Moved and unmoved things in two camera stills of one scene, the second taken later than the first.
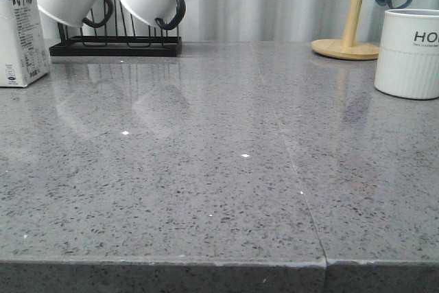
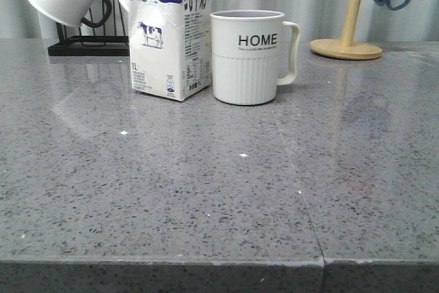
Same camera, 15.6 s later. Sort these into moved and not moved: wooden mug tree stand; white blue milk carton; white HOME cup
Moved: white HOME cup; white blue milk carton
Not moved: wooden mug tree stand
